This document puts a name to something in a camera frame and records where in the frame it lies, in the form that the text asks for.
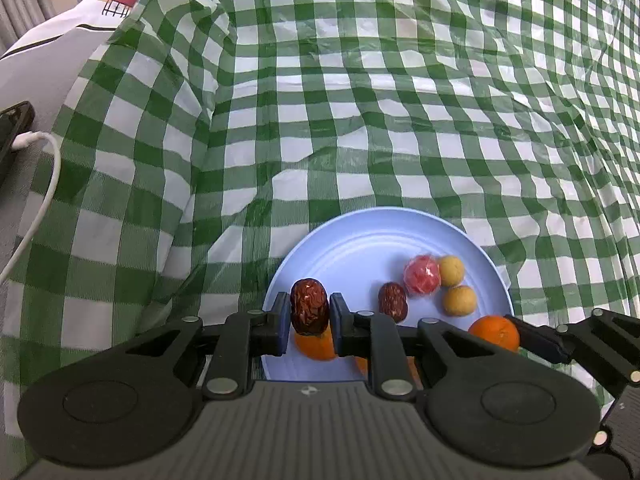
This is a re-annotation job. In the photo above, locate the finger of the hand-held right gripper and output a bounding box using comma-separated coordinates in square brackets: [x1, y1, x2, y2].
[505, 309, 640, 386]

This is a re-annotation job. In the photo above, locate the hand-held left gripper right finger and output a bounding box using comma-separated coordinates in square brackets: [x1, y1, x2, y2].
[329, 292, 493, 402]

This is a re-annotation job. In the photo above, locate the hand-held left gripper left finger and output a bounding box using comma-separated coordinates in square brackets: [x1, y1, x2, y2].
[122, 291, 292, 402]

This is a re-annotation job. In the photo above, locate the red date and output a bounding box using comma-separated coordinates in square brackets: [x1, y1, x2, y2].
[291, 278, 331, 336]
[378, 282, 408, 323]

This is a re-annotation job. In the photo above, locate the blue plate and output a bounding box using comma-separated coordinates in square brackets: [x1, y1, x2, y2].
[261, 208, 516, 382]

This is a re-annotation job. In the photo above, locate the yellow round fruit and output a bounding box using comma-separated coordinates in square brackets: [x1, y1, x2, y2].
[443, 285, 477, 317]
[438, 256, 466, 287]

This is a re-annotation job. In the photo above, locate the red candy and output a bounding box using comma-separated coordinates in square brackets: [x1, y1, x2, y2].
[403, 255, 443, 297]

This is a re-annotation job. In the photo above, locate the green checked tablecloth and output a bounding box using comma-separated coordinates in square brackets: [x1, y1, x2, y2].
[0, 0, 640, 396]

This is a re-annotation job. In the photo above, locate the grey cushion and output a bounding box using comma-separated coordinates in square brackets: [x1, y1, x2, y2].
[0, 30, 108, 291]

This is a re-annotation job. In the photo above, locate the black smartphone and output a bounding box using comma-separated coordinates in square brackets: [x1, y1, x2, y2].
[0, 101, 36, 186]

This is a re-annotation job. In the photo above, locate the white printed pillow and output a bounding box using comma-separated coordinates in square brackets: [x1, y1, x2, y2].
[0, 0, 141, 106]

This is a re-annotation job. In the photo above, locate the white charging cable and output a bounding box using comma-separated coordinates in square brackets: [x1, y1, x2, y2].
[0, 131, 62, 282]

